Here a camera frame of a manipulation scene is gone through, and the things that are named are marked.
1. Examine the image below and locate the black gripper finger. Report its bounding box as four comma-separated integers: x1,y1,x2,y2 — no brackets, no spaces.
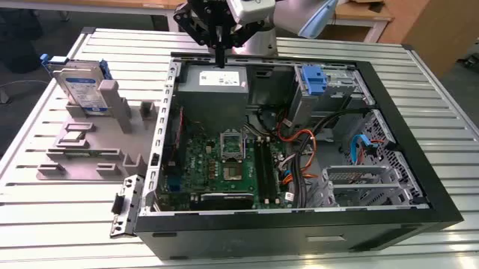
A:
220,21,270,69
173,5,221,69

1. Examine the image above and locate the hard disk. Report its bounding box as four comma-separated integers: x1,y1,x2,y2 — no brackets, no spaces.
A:
39,54,113,117

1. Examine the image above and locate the blue data wire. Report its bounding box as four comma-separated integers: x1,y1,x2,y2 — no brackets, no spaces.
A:
352,133,375,165

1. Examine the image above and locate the orange power wire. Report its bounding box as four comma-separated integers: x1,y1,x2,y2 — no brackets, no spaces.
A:
358,138,400,165

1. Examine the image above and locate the metal disk bay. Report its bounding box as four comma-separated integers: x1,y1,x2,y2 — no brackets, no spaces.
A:
320,165,423,208

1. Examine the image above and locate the blue drive latch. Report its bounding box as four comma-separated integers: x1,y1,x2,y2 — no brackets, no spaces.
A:
302,66,328,96

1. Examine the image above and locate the grey power supply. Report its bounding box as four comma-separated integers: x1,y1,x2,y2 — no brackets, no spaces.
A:
175,66,250,138

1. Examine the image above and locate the metal drive cage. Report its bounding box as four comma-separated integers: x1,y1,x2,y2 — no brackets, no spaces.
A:
290,64,375,129

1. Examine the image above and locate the metal socket cover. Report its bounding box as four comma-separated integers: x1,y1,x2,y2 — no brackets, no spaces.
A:
219,129,247,163

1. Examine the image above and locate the grey parts rack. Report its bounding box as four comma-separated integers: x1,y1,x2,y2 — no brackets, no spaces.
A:
35,80,161,182

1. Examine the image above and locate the black office chair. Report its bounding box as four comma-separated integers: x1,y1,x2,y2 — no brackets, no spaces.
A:
0,8,41,73

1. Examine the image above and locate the black RAM slot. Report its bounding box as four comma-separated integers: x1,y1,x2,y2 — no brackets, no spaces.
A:
263,136,282,205
254,136,271,205

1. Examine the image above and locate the CPU socket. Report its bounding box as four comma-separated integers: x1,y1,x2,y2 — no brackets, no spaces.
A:
223,164,244,182

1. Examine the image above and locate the green motherboard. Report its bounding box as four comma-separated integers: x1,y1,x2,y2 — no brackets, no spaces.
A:
156,131,296,211

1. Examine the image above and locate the silver CPU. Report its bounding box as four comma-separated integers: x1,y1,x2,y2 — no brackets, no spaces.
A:
61,131,85,142

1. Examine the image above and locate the green RAM stick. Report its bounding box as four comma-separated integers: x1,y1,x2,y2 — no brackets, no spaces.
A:
61,151,109,157

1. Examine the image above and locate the black graphics card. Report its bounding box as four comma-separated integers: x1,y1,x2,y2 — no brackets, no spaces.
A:
188,192,255,211

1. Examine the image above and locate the black PC case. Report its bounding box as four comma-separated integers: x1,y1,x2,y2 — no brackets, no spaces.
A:
108,52,464,260

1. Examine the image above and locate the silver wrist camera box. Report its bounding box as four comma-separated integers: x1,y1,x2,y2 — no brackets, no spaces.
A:
227,0,278,29

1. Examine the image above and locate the wooden desk white frame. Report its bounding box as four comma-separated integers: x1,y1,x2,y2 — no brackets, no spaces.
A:
0,0,396,43

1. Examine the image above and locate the orange wire bundle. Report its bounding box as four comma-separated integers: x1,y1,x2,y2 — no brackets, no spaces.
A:
276,128,319,180

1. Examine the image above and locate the black cable bundle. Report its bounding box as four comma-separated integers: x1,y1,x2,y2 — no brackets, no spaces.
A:
291,108,375,208

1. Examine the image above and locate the metal card retainer bracket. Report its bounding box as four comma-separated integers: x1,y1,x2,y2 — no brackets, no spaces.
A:
109,173,145,239

